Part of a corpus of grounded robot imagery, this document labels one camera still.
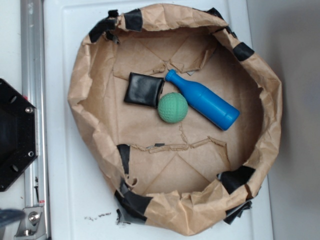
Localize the green dimpled foam ball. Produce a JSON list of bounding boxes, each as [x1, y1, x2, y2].
[[157, 92, 188, 124]]

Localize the black square pouch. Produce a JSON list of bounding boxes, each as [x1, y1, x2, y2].
[[124, 72, 165, 108]]

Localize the blue plastic toy bottle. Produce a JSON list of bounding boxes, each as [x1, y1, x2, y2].
[[165, 69, 240, 131]]

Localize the brown paper bag bin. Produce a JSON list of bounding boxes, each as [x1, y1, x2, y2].
[[68, 3, 283, 236]]

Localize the aluminium extrusion rail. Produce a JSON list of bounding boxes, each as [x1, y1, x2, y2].
[[20, 0, 52, 240]]

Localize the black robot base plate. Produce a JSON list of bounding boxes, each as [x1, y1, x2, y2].
[[0, 79, 38, 192]]

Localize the metal corner bracket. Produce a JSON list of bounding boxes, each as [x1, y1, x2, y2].
[[14, 206, 47, 240]]

